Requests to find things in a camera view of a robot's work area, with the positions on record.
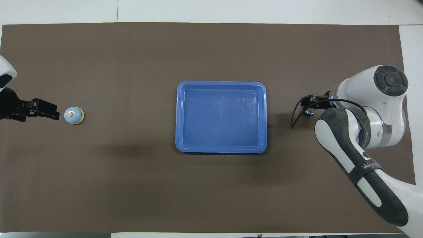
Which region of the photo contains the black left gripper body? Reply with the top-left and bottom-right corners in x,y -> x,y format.
0,87 -> 60,122

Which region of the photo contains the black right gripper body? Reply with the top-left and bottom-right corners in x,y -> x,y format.
299,94 -> 334,110

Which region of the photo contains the light blue desk bell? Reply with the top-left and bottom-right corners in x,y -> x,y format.
64,106 -> 85,125

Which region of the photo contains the blue plastic tray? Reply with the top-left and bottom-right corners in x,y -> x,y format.
175,81 -> 267,154

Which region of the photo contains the brown table mat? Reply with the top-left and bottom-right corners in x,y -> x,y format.
0,22 -> 416,233

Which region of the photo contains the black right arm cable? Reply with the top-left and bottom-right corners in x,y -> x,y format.
290,95 -> 368,129

